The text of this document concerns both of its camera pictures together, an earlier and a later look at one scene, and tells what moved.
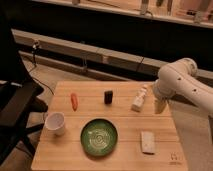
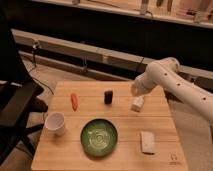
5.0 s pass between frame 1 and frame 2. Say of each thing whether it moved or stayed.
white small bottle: stayed
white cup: stayed
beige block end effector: moved
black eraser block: stayed
